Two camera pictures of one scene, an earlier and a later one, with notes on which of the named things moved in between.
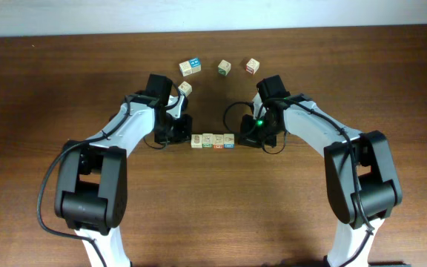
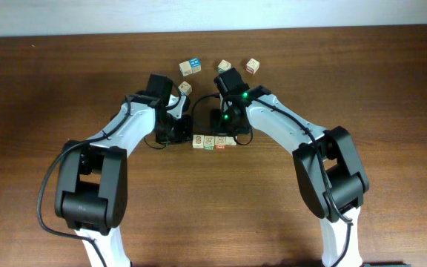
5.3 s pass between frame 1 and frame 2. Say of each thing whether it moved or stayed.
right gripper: moved
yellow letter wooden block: stayed
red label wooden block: stayed
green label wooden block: stayed
